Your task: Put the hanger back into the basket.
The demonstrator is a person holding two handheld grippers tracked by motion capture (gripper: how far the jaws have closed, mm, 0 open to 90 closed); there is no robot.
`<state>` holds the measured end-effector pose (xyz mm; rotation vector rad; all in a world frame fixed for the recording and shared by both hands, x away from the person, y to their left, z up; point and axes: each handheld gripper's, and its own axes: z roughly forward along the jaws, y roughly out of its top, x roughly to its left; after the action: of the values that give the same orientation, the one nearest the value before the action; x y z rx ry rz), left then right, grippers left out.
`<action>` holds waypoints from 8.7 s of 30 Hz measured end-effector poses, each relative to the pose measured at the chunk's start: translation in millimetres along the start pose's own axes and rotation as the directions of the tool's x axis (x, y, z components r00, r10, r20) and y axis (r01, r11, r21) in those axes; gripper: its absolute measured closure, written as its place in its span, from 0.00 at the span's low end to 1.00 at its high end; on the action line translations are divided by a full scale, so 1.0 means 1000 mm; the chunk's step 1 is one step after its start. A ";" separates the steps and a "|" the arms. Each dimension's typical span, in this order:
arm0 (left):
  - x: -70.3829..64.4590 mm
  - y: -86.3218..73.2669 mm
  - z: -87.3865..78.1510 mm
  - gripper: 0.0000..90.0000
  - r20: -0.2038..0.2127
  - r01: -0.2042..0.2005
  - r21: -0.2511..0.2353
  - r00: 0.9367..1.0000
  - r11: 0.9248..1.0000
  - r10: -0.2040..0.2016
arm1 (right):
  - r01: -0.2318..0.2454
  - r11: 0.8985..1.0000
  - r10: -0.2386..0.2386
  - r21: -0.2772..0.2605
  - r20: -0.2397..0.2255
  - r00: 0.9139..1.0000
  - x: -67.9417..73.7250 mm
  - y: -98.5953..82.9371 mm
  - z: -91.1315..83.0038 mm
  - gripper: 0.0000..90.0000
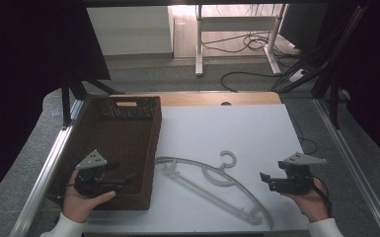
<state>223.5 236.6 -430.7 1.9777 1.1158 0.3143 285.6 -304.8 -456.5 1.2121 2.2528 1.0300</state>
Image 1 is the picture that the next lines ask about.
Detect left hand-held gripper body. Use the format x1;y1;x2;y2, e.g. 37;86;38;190
73;149;126;199

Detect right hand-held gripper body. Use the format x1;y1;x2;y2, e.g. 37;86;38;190
267;152;328;196

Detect person's left hand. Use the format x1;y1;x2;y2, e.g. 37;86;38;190
61;169;116;224

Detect person's right hand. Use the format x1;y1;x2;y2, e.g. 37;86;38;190
280;177;331;223

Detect brown woven basket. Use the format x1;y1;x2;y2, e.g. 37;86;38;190
46;95;163;211

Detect grey plastic clothes hanger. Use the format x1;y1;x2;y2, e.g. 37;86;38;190
154;150;274;231

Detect white table sheet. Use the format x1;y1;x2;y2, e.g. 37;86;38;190
84;103;311;233

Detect black metal stand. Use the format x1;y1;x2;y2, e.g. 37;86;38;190
310;70;351;130
60;77;126;127

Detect dark curtain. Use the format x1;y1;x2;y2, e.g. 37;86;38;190
0;0;113;213
322;0;380;162

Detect thin black cable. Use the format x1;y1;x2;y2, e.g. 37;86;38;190
287;110;319;156

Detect aluminium rail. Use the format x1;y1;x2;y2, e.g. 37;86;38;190
313;98;380;237
9;98;87;237

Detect black floor cable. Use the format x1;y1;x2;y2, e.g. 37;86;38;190
219;70;279;94

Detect tangled black cables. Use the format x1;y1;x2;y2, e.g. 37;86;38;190
200;31;302;57

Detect white desk frame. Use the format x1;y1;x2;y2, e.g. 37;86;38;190
194;3;290;78

